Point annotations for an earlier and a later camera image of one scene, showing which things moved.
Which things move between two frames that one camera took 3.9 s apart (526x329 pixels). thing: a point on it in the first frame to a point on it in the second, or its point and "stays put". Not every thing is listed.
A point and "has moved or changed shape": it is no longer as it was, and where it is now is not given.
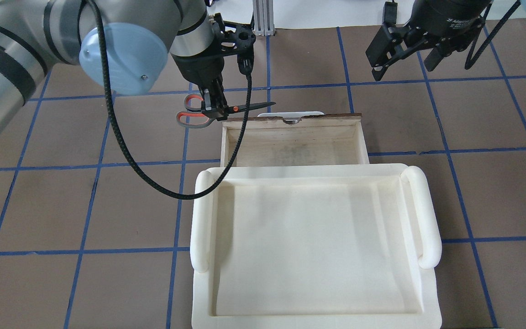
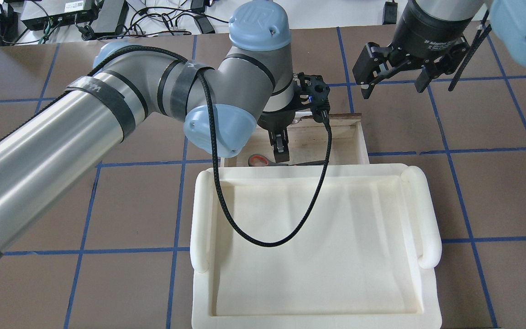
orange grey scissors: (198, 112) has moved or changed shape
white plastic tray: (323, 246) stays put
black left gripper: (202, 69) to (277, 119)
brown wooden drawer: (327, 140) stays put
